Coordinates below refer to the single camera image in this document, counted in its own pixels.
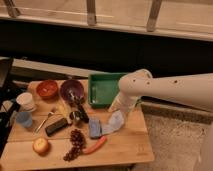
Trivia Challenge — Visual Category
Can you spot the black handled utensil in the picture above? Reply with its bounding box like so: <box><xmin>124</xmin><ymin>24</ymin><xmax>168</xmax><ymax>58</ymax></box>
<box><xmin>69</xmin><ymin>90</ymin><xmax>89</xmax><ymax>123</ymax></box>

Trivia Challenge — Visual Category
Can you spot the metal spoon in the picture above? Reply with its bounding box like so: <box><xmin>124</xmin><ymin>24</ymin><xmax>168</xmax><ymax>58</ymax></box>
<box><xmin>34</xmin><ymin>107</ymin><xmax>57</xmax><ymax>133</ymax></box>

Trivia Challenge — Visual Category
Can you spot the blue plastic cup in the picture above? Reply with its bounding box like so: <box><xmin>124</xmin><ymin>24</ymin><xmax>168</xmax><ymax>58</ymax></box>
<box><xmin>16</xmin><ymin>111</ymin><xmax>33</xmax><ymax>128</ymax></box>

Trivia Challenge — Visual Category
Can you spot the black rectangular block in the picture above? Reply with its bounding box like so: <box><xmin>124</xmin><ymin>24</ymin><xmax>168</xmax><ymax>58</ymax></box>
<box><xmin>45</xmin><ymin>118</ymin><xmax>68</xmax><ymax>136</ymax></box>

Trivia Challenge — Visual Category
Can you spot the green plastic tray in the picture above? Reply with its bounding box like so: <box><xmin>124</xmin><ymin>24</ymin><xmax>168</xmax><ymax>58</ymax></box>
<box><xmin>88</xmin><ymin>73</ymin><xmax>124</xmax><ymax>108</ymax></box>

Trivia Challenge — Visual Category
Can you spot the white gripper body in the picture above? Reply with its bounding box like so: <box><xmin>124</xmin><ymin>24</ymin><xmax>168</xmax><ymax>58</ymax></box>
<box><xmin>108</xmin><ymin>93</ymin><xmax>139</xmax><ymax>114</ymax></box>

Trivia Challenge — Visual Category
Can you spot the yellow banana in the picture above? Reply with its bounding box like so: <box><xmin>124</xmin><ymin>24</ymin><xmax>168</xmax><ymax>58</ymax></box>
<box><xmin>57</xmin><ymin>101</ymin><xmax>72</xmax><ymax>124</ymax></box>

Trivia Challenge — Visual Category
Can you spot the red bowl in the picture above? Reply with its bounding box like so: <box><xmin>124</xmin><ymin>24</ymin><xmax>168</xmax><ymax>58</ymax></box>
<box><xmin>36</xmin><ymin>80</ymin><xmax>58</xmax><ymax>99</ymax></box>

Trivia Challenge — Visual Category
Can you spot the orange carrot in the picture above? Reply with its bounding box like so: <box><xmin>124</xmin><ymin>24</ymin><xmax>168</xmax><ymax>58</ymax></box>
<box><xmin>83</xmin><ymin>136</ymin><xmax>107</xmax><ymax>154</ymax></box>

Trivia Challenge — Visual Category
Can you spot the dark grape bunch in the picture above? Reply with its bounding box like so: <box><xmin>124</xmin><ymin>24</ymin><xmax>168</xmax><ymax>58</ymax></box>
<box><xmin>63</xmin><ymin>129</ymin><xmax>86</xmax><ymax>161</ymax></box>

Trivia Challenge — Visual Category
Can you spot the white paper cup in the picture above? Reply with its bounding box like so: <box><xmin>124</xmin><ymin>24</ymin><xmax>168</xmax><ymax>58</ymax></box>
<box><xmin>16</xmin><ymin>92</ymin><xmax>36</xmax><ymax>111</ymax></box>

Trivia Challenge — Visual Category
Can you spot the wooden board table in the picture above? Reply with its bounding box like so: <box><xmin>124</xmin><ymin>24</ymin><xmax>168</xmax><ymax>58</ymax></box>
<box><xmin>0</xmin><ymin>80</ymin><xmax>154</xmax><ymax>171</ymax></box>

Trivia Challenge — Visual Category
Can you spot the blue sponge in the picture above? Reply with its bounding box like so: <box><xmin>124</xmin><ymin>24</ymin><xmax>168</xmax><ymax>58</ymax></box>
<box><xmin>89</xmin><ymin>118</ymin><xmax>102</xmax><ymax>139</ymax></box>

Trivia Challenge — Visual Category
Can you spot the red yellow apple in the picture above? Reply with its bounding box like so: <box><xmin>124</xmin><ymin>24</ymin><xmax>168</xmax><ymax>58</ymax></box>
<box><xmin>32</xmin><ymin>137</ymin><xmax>50</xmax><ymax>155</ymax></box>

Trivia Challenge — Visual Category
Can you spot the light blue cloth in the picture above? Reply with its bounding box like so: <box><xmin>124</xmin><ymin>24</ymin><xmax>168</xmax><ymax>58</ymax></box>
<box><xmin>102</xmin><ymin>110</ymin><xmax>125</xmax><ymax>135</ymax></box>

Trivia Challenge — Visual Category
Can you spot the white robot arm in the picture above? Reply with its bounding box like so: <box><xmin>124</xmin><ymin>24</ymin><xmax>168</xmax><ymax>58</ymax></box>
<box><xmin>109</xmin><ymin>69</ymin><xmax>213</xmax><ymax>171</ymax></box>

